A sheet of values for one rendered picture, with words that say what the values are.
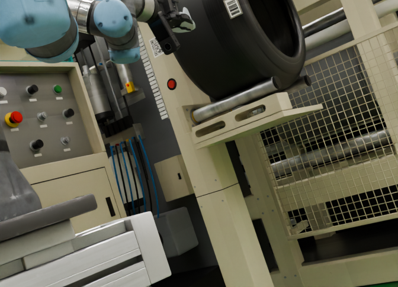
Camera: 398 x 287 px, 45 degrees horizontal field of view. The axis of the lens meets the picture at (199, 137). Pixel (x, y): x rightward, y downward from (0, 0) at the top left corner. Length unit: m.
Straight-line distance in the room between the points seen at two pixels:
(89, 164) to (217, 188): 0.48
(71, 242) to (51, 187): 1.07
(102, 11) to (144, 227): 0.55
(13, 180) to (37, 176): 1.04
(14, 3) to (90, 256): 0.31
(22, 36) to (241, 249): 1.41
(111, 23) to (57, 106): 0.88
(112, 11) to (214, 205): 0.98
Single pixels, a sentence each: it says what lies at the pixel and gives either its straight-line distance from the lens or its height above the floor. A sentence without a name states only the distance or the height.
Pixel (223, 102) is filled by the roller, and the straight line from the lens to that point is 1.65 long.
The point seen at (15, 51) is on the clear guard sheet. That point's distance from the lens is 1.85.
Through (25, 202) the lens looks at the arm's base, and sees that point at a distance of 0.61.
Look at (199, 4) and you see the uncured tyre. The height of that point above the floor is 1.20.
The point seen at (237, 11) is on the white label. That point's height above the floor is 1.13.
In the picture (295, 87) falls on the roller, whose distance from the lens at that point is 1.83.
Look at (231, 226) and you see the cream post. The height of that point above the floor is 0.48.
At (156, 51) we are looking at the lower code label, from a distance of 1.90.
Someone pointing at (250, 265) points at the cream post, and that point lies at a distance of 1.83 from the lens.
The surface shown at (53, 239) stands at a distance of 0.61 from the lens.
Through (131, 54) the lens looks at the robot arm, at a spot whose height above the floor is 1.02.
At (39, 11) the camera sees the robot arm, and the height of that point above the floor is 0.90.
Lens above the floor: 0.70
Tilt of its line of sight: 4 degrees up
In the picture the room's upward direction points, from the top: 19 degrees counter-clockwise
